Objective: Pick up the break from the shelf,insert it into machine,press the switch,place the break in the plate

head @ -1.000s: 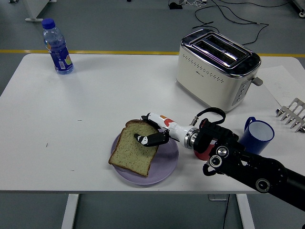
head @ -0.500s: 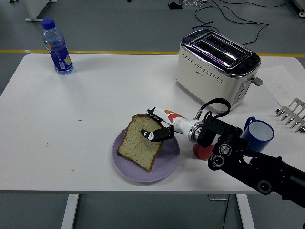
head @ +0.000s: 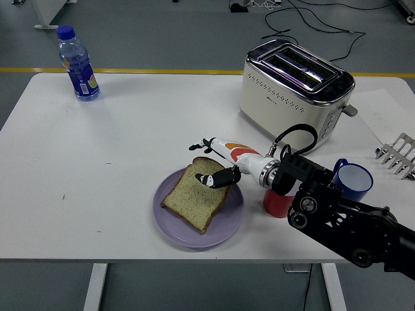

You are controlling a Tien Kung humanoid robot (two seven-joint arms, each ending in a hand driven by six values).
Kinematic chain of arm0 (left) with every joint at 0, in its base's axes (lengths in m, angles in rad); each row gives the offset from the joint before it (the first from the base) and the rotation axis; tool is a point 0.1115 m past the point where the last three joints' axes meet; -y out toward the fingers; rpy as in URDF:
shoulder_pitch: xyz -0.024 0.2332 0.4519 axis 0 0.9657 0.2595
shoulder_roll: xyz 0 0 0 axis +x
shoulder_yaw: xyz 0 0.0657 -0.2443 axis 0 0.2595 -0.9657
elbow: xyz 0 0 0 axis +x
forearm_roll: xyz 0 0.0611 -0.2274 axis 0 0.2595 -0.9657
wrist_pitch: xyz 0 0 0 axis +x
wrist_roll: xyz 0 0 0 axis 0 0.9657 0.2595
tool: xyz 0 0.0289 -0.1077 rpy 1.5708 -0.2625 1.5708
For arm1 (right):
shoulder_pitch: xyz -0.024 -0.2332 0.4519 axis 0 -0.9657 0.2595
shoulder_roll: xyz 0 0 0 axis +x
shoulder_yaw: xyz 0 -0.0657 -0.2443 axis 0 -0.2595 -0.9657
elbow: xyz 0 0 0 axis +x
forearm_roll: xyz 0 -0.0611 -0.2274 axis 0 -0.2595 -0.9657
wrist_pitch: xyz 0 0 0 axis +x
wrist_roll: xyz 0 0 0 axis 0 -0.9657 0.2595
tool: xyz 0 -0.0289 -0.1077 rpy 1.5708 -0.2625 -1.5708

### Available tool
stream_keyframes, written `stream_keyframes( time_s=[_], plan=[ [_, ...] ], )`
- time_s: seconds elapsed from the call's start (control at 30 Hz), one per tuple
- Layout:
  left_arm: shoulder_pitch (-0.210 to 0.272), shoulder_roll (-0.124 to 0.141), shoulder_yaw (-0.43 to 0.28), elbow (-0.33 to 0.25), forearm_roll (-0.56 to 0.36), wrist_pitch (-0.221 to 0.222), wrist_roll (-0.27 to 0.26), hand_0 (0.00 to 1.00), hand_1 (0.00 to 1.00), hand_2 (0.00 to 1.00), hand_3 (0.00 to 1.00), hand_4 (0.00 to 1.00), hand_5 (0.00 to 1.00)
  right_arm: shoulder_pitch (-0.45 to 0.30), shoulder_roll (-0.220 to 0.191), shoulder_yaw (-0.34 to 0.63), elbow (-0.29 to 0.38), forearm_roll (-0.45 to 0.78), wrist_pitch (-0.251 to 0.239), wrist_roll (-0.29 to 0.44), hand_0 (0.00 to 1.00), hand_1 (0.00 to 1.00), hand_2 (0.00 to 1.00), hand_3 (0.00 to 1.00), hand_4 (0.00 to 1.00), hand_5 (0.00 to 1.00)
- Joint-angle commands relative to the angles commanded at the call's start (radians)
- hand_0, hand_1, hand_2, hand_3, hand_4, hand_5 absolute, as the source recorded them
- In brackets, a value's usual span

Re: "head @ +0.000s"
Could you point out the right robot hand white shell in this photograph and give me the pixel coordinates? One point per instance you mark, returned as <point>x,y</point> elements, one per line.
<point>240,155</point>

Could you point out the cream and chrome toaster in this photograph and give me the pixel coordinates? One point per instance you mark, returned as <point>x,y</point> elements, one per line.
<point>279,110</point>

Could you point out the brown-crusted bread slice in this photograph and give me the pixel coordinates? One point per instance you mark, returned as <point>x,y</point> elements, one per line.
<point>191,201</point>

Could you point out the lilac round plate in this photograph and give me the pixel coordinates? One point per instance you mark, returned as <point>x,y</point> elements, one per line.
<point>227,226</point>

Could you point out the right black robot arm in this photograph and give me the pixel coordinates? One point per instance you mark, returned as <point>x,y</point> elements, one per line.
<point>324,207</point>

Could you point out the red mug white inside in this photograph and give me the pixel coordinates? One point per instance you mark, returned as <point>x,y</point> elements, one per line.
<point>275,205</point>

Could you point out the blue mug white inside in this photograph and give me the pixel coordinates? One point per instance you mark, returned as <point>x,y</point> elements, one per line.
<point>356,181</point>

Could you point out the silver metal toast rack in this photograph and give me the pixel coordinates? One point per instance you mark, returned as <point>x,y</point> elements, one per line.
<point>397,155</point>

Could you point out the white table leg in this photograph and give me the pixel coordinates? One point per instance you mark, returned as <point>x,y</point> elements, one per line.
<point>95,288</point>
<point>334,288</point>

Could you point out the blue-capped water bottle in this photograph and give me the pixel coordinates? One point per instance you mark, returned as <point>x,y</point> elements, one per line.
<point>81,74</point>

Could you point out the white furniture foot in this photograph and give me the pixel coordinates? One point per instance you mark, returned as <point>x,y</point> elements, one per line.
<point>409,9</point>

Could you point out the grey under-table bracket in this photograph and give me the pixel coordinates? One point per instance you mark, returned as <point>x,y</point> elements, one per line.
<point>296,268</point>

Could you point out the white desk leg frame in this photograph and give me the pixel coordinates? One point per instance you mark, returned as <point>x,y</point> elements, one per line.
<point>45,27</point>

